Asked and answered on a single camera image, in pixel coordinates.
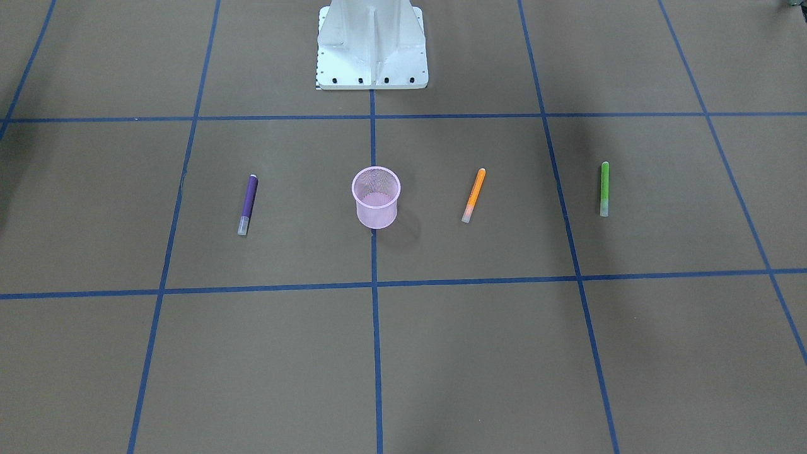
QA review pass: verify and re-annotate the orange highlighter pen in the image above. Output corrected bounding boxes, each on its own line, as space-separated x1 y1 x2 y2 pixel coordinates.
461 168 487 224

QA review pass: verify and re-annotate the purple highlighter pen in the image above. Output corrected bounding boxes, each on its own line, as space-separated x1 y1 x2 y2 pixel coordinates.
236 173 259 236

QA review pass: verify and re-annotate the green highlighter pen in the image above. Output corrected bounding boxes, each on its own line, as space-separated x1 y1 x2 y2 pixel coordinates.
599 161 610 218

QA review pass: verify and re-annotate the brown paper table mat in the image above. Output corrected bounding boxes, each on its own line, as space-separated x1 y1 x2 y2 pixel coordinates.
2 1 805 453

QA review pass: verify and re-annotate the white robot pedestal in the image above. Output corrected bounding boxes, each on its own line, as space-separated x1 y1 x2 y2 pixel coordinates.
315 1 429 90

